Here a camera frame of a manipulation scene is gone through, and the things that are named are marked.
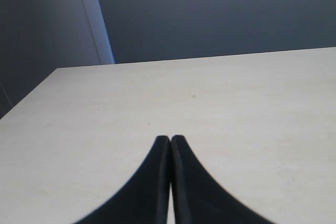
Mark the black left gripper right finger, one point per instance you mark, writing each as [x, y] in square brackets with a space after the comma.
[198, 197]

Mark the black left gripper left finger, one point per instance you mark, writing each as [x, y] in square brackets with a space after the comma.
[144, 198]

